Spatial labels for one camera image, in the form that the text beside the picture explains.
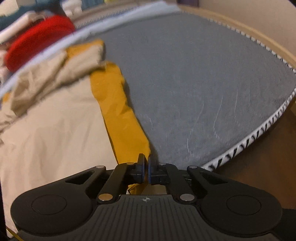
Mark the light blue folded sheet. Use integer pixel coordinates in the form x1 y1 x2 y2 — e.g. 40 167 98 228
0 0 179 99

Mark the dark teal shark plush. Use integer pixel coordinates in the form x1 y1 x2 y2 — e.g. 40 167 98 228
0 5 37 30

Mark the folded white fleece blanket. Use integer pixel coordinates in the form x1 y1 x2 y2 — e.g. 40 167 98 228
0 11 47 44

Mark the red folded blanket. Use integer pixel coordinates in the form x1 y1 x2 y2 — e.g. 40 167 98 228
5 15 77 73

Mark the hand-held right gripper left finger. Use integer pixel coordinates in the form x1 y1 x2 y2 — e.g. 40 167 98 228
65 154 148 204

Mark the wooden bed frame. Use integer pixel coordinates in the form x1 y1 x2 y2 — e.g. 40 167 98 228
178 4 296 70

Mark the beige and yellow hooded jacket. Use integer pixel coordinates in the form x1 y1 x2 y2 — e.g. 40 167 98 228
0 39 151 239

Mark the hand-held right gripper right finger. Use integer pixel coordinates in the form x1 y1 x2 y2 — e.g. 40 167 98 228
148 154 230 204

